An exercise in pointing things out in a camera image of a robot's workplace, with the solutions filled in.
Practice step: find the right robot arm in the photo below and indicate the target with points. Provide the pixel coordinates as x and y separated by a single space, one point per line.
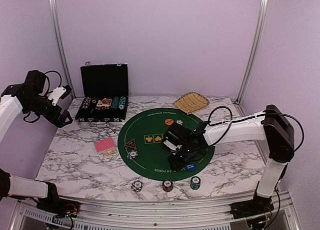
270 125

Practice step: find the orange big blind button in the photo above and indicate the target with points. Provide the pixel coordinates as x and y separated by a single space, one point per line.
169 121

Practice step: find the black poker chip case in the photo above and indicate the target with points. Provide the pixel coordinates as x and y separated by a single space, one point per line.
104 81

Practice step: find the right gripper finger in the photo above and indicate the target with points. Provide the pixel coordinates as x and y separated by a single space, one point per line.
172 162
180 165

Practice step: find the blue small blind button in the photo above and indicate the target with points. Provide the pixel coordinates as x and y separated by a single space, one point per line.
190 167

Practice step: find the front aluminium rail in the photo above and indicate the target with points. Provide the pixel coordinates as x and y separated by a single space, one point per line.
202 214

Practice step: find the green fifty chip stack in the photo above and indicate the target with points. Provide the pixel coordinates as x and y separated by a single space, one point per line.
195 183

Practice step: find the card deck in case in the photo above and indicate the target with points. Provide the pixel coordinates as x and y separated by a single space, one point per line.
104 103

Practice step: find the woven bamboo tray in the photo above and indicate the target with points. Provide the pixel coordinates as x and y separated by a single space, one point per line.
191 102

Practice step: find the blue ten chip stack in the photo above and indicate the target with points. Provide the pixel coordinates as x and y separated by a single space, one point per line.
137 186

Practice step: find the blue-tan chip row in case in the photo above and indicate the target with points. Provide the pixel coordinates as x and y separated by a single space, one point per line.
86 103

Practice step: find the red-backed playing card deck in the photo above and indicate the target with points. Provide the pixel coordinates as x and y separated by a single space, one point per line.
106 147

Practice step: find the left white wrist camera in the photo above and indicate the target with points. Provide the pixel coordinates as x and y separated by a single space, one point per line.
59 93

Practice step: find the round green poker mat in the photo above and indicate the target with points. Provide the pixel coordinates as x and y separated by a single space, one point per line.
148 129

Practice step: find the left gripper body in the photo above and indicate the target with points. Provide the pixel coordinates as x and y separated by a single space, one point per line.
51 116

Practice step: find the right aluminium frame post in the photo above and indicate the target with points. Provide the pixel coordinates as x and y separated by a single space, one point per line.
254 49

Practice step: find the aluminium frame post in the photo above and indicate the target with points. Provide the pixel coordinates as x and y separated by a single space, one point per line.
254 49
59 40

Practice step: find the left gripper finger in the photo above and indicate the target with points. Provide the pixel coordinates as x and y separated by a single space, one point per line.
67 115
62 124

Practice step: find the orange hundred chip stack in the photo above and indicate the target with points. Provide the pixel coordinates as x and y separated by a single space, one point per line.
167 185

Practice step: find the orange-black chip row in case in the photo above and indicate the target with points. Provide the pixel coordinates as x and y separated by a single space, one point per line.
94 100

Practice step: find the placed ten chips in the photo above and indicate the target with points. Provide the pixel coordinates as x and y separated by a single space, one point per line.
132 154
179 122

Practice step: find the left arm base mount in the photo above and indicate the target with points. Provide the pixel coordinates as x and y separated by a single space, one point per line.
61 208

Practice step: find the left aluminium frame post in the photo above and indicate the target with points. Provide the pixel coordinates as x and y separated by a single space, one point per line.
59 40

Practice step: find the teal chip row in case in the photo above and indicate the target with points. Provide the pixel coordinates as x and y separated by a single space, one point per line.
122 103

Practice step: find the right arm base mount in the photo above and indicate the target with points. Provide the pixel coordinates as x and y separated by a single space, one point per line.
249 208

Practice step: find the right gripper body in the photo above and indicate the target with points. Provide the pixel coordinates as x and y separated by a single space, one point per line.
186 154

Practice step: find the triangular all-in button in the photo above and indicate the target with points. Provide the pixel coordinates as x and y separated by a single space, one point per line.
131 144

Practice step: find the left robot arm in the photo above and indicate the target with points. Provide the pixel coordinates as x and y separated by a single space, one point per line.
26 98

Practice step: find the green chip row in case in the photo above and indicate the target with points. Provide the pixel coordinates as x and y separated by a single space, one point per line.
115 103

